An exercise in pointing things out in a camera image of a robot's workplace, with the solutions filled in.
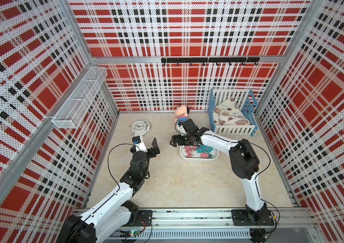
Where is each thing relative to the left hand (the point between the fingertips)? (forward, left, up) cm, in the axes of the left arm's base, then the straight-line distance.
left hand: (150, 139), depth 81 cm
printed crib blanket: (+36, -54, -17) cm, 67 cm away
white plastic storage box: (+2, -28, -20) cm, 34 cm away
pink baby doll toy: (+31, -17, -12) cm, 38 cm away
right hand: (+6, -15, -11) cm, 20 cm away
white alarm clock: (+20, +12, -14) cm, 27 cm away
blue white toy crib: (+43, -67, -9) cm, 80 cm away
